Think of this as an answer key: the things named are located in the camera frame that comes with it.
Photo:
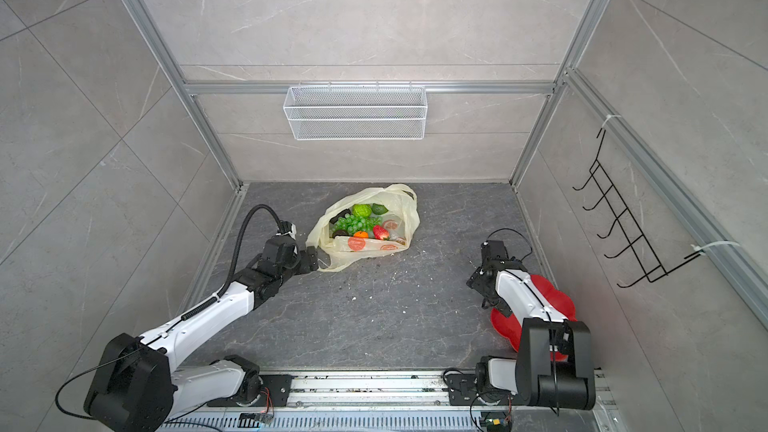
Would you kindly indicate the green fake grapes bunch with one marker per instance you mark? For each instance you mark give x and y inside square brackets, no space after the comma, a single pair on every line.
[351,224]

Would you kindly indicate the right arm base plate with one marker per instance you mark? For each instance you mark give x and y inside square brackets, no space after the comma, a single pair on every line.
[465,389]

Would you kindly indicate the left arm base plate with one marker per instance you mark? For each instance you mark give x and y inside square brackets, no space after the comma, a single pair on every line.
[273,389]

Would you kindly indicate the dark green fake avocado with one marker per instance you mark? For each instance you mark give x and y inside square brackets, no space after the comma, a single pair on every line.
[379,209]

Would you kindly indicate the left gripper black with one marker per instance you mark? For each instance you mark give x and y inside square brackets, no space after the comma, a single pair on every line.
[309,259]

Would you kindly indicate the red fake strawberry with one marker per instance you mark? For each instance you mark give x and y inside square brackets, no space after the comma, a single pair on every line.
[381,233]

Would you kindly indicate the cream plastic bag fruit print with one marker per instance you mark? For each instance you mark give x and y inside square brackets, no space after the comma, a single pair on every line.
[401,221]

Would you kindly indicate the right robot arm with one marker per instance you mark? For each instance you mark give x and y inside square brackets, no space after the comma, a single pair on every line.
[553,367]

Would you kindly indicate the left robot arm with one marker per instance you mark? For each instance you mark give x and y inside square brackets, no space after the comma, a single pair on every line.
[141,383]

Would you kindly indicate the dark brown fake fruit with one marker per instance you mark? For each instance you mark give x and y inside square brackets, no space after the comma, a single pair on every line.
[343,214]

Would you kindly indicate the red flower-shaped plastic plate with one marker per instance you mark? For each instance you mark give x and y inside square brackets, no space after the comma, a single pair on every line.
[523,296]

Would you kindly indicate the black wire hook rack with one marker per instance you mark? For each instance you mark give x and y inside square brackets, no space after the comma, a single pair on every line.
[625,225]

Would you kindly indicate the white wire mesh basket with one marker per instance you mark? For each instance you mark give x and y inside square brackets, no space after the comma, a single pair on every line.
[356,112]

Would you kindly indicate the aluminium rail frame front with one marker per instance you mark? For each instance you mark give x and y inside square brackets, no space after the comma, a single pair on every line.
[399,400]

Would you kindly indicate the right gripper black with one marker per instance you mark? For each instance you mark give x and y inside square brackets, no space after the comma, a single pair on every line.
[477,280]

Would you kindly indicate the light green fake fruit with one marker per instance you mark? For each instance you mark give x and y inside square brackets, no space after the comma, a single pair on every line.
[362,210]

